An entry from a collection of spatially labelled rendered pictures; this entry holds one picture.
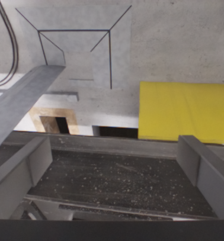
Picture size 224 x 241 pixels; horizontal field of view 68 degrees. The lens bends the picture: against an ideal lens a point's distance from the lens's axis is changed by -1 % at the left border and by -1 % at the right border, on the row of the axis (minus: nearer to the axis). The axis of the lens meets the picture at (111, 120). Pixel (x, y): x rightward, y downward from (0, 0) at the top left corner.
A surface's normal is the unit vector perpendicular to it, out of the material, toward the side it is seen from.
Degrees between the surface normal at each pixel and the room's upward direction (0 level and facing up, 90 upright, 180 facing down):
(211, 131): 90
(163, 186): 90
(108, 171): 90
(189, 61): 0
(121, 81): 10
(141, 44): 0
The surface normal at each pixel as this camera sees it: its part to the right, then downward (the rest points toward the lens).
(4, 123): 0.10, -0.75
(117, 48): 0.04, 0.65
